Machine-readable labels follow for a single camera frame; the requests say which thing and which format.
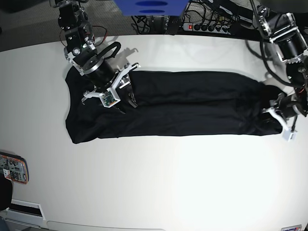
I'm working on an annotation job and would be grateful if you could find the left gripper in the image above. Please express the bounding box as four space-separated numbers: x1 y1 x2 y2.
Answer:
262 93 308 141

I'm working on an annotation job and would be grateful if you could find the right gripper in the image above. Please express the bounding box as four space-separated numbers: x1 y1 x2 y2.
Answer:
81 60 140 115

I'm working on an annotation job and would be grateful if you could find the black T-shirt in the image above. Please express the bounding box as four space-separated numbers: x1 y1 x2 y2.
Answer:
65 68 282 144

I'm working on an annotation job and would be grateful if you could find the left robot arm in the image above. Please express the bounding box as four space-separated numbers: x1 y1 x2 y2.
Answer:
250 0 308 141

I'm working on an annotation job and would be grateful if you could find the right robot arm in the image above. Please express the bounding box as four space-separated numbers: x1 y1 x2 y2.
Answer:
49 0 140 113

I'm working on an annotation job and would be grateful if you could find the label sticker on table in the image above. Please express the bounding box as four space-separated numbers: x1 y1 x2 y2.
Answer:
281 225 302 231

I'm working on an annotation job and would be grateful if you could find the blue plastic bin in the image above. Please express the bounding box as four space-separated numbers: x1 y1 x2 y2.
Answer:
114 0 189 16

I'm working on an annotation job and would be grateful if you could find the white power strip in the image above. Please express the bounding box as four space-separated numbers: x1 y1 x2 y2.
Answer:
182 23 230 35

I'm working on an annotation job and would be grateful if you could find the orange blue parts box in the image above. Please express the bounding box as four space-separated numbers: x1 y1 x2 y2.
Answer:
0 152 29 185

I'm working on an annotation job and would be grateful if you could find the dark clothed person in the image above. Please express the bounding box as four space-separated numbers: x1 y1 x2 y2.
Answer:
0 176 13 211

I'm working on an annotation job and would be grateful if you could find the white device at table edge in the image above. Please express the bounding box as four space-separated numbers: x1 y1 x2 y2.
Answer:
3 199 46 228

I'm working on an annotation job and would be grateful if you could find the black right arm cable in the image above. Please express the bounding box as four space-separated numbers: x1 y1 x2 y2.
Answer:
96 41 122 61

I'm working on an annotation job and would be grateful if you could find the black cable bundle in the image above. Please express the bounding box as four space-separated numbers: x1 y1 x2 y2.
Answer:
131 0 251 36

